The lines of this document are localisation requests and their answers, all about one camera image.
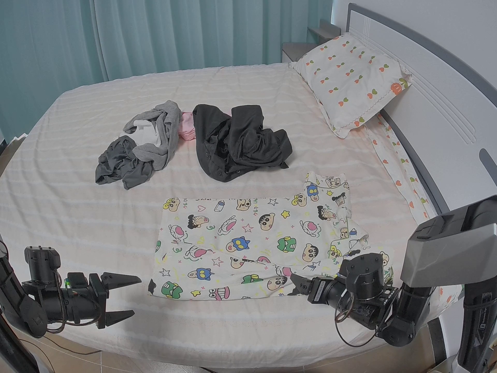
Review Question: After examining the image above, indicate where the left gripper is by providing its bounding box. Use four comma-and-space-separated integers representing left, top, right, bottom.
58, 271, 141, 330

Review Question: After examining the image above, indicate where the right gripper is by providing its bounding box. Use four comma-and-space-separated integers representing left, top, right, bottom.
287, 273, 348, 307

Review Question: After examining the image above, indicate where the white printed pyjama top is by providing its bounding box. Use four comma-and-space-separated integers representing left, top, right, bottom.
148, 171, 394, 300

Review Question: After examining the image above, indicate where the dark grey garment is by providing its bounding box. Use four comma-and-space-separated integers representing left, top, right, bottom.
95, 135, 156, 190

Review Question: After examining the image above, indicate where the light grey garment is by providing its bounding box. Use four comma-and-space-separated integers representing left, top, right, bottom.
123, 100, 183, 172

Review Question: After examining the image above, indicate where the black shirt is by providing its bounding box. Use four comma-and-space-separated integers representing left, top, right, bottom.
192, 103, 293, 183

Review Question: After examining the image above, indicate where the white garment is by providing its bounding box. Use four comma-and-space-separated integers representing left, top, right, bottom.
132, 120, 160, 147

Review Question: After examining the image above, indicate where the pink garment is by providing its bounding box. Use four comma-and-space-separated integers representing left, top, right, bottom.
178, 111, 196, 142

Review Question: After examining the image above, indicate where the bed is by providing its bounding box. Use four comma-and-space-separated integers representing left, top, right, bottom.
0, 2, 497, 373

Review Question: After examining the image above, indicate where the white printed pillow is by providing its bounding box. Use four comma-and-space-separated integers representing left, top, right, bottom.
290, 33, 413, 139

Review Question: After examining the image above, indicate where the grey bedside table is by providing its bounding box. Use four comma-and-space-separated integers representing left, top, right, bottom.
281, 19, 342, 63

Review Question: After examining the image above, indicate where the blue-green curtain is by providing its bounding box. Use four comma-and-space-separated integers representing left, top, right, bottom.
0, 0, 334, 143

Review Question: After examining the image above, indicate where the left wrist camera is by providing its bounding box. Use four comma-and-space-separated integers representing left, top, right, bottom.
65, 272, 89, 288

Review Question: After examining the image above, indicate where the black cable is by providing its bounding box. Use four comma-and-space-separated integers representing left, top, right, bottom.
335, 305, 379, 347

